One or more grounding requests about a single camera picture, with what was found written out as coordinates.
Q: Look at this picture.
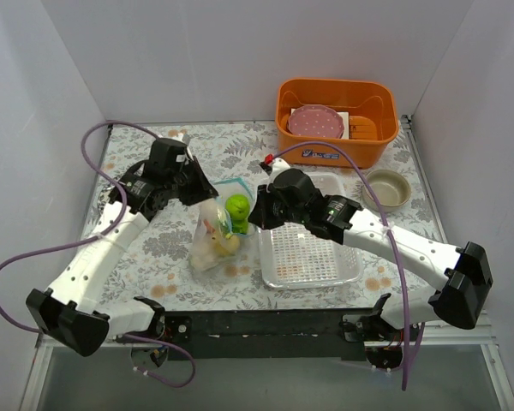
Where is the green bell pepper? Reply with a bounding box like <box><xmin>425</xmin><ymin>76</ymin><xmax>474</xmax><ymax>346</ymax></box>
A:
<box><xmin>225</xmin><ymin>194</ymin><xmax>250</xmax><ymax>235</ymax></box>

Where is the yellow pear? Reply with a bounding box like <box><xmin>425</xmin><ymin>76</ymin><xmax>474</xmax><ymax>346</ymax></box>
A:
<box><xmin>211</xmin><ymin>235</ymin><xmax>241</xmax><ymax>257</ymax></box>

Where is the clear zip top bag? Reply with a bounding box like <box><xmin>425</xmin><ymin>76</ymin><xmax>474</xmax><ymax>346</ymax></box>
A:
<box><xmin>188</xmin><ymin>177</ymin><xmax>256</xmax><ymax>283</ymax></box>

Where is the white cauliflower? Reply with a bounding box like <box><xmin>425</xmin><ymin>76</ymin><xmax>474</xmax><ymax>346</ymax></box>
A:
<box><xmin>189</xmin><ymin>237</ymin><xmax>223</xmax><ymax>271</ymax></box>

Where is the white radish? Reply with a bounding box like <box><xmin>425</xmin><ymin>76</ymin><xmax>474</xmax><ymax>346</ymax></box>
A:
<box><xmin>200</xmin><ymin>199</ymin><xmax>231</xmax><ymax>235</ymax></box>

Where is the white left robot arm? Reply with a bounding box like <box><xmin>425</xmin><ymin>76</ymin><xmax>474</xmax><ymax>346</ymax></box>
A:
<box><xmin>26</xmin><ymin>137</ymin><xmax>218</xmax><ymax>357</ymax></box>

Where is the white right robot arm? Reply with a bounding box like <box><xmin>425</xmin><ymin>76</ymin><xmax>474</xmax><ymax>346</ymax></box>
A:
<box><xmin>249</xmin><ymin>168</ymin><xmax>493</xmax><ymax>341</ymax></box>

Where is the white plastic basket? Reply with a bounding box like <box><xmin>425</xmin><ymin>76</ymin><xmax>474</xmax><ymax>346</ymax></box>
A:
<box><xmin>256</xmin><ymin>173</ymin><xmax>364</xmax><ymax>290</ymax></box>

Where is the blue floral plate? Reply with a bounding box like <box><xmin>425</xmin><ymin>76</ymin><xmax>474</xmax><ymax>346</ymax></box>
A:
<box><xmin>97</xmin><ymin>185</ymin><xmax>114</xmax><ymax>215</ymax></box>

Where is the pink dotted plate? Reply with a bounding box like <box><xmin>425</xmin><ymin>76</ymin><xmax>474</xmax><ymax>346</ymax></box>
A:
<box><xmin>287</xmin><ymin>104</ymin><xmax>345</xmax><ymax>139</ymax></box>

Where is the orange soap dish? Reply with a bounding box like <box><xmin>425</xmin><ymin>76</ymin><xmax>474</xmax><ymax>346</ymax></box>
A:
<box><xmin>349</xmin><ymin>115</ymin><xmax>378</xmax><ymax>140</ymax></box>

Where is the beige ceramic bowl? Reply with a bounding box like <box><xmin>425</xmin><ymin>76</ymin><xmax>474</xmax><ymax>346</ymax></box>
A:
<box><xmin>366</xmin><ymin>170</ymin><xmax>412</xmax><ymax>212</ymax></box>

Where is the floral tablecloth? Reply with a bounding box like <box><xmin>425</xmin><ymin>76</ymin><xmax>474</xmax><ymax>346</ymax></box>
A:
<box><xmin>87</xmin><ymin>122</ymin><xmax>426</xmax><ymax>311</ymax></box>

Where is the orange plastic tub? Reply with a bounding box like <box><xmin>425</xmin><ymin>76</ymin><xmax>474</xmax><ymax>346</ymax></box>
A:
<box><xmin>275</xmin><ymin>78</ymin><xmax>398</xmax><ymax>169</ymax></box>

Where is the black base bar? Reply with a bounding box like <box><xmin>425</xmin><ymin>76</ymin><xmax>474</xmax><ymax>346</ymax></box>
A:
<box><xmin>115</xmin><ymin>307</ymin><xmax>416</xmax><ymax>363</ymax></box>

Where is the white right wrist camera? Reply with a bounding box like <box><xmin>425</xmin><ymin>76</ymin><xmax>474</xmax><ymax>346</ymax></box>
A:
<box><xmin>260</xmin><ymin>154</ymin><xmax>290</xmax><ymax>181</ymax></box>

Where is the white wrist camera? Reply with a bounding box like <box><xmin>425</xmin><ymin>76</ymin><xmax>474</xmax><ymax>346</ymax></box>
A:
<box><xmin>170</xmin><ymin>133</ymin><xmax>194</xmax><ymax>159</ymax></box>
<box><xmin>260</xmin><ymin>154</ymin><xmax>290</xmax><ymax>181</ymax></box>

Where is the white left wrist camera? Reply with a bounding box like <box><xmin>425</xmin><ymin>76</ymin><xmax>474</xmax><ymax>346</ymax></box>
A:
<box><xmin>170</xmin><ymin>133</ymin><xmax>194</xmax><ymax>159</ymax></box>

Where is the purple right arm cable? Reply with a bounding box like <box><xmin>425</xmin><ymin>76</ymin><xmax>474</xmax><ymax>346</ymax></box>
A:
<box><xmin>269</xmin><ymin>141</ymin><xmax>426</xmax><ymax>391</ymax></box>

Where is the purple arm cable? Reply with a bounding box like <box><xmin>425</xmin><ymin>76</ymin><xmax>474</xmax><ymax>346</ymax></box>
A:
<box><xmin>0</xmin><ymin>121</ymin><xmax>196</xmax><ymax>390</ymax></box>
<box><xmin>269</xmin><ymin>141</ymin><xmax>426</xmax><ymax>391</ymax></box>

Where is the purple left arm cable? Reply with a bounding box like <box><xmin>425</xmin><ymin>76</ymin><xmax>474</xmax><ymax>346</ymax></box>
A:
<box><xmin>0</xmin><ymin>121</ymin><xmax>196</xmax><ymax>390</ymax></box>

